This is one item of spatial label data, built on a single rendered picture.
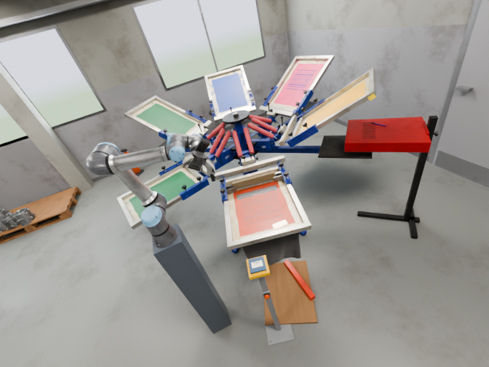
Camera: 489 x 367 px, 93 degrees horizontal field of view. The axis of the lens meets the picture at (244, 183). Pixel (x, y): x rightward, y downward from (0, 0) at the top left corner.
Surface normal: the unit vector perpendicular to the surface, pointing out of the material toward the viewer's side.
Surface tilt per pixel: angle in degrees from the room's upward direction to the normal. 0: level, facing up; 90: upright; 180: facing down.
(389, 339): 0
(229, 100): 32
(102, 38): 90
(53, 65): 90
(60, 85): 90
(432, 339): 0
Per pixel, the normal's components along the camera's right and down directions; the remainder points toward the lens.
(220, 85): -0.12, -0.35
